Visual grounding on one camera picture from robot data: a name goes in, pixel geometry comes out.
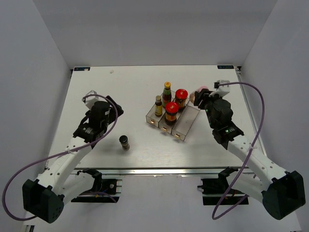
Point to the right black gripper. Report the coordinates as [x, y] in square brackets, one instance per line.
[200, 96]

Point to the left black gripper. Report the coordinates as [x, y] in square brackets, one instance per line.
[119, 111]

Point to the pink cap spice bottle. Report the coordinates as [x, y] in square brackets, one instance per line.
[192, 95]

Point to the red lid jar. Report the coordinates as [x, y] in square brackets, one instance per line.
[180, 98]
[171, 113]

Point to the green label sauce bottle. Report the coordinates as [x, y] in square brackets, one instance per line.
[166, 95]

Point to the small yellow label bottle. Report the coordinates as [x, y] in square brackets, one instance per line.
[158, 106]

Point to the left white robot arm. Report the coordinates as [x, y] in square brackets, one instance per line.
[46, 196]

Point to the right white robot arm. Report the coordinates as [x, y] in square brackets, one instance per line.
[281, 192]

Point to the clear three-slot organizer tray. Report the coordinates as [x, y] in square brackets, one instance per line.
[181, 127]

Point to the black cap spice bottle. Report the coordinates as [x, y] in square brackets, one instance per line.
[123, 139]

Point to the blue corner label right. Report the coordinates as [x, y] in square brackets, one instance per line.
[224, 67]

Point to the blue corner label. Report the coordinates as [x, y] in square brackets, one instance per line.
[224, 67]
[81, 69]

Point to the blue corner label left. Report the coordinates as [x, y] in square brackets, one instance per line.
[81, 69]

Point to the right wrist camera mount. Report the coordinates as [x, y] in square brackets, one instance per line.
[222, 88]

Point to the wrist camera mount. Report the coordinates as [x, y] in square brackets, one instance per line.
[222, 88]
[90, 100]

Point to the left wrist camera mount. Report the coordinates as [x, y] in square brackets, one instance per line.
[90, 100]

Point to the aluminium table rail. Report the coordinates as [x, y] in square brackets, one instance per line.
[160, 171]

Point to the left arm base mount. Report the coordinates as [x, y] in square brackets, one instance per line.
[105, 189]

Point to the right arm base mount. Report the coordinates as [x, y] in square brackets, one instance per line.
[213, 188]

